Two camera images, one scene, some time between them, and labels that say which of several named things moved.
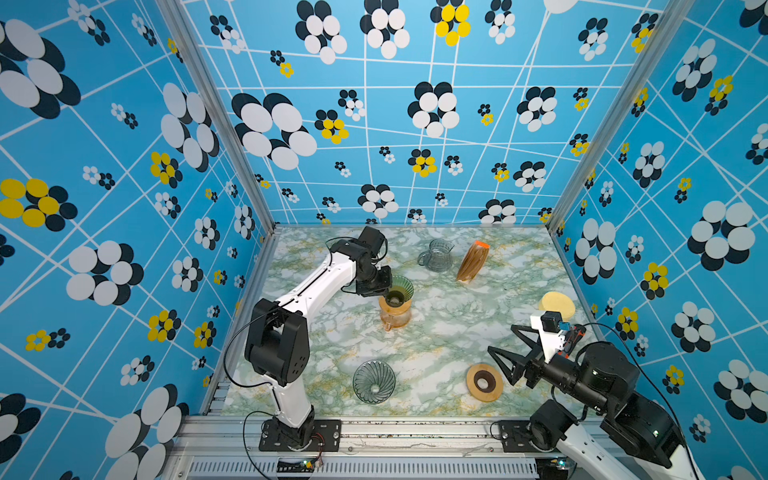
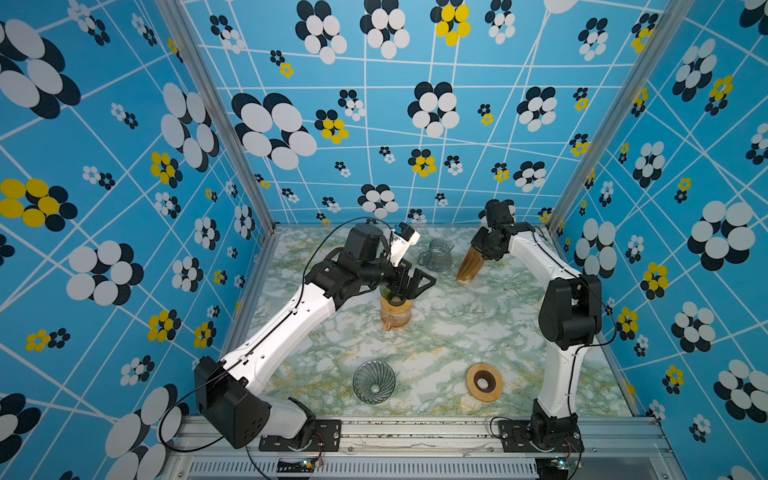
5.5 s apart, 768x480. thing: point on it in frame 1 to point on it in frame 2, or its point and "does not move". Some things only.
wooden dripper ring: [484, 382] does not move
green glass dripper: [401, 291] does not move
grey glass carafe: [438, 257] does not move
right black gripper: [521, 362] to [476, 242]
